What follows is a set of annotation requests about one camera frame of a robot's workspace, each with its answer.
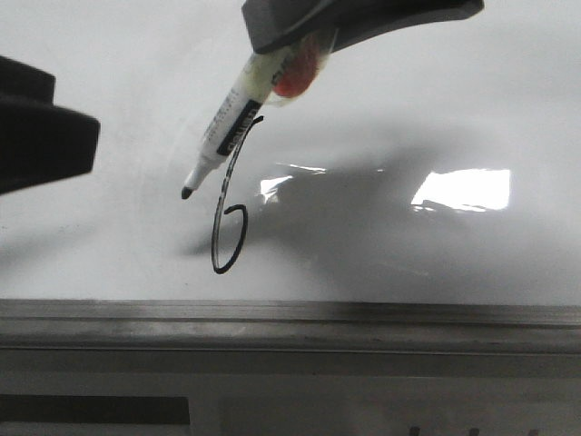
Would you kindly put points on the white whiteboard with aluminium frame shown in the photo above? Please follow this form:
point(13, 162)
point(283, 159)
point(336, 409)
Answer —
point(425, 188)

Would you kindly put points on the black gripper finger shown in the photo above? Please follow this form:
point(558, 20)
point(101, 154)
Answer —
point(347, 23)
point(272, 24)

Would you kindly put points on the white black whiteboard marker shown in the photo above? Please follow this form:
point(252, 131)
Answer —
point(281, 75)

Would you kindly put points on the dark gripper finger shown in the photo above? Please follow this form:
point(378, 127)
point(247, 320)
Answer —
point(23, 80)
point(44, 143)

